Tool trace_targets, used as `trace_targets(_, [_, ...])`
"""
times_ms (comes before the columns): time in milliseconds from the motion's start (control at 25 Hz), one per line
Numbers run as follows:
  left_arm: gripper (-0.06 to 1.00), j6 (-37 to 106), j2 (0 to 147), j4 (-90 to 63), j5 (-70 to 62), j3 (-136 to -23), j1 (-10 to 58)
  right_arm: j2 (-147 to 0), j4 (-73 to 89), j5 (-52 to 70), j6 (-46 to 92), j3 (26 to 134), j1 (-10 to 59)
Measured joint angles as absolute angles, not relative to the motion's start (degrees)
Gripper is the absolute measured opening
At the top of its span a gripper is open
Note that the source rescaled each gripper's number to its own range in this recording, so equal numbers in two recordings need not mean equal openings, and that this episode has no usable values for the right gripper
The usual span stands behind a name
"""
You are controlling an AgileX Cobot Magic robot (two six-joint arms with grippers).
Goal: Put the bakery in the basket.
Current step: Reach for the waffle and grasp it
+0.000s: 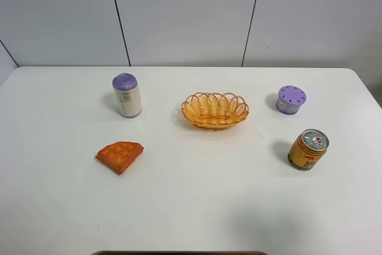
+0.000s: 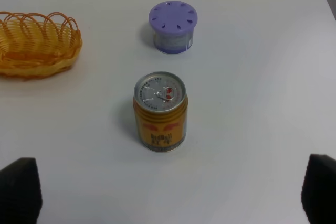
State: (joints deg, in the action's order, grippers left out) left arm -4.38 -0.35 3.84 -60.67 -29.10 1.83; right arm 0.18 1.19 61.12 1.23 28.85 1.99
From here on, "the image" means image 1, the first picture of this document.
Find orange waffle piece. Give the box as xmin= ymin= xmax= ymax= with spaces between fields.
xmin=95 ymin=142 xmax=144 ymax=175

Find orange woven basket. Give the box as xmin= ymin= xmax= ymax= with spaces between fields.
xmin=181 ymin=93 xmax=249 ymax=130

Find gold drink can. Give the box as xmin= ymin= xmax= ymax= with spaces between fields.
xmin=288 ymin=129 xmax=329 ymax=171

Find purple lidded small tin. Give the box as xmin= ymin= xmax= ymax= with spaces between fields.
xmin=275 ymin=85 xmax=307 ymax=115

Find purple capped white bottle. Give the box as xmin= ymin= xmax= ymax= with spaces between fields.
xmin=112 ymin=73 xmax=142 ymax=118

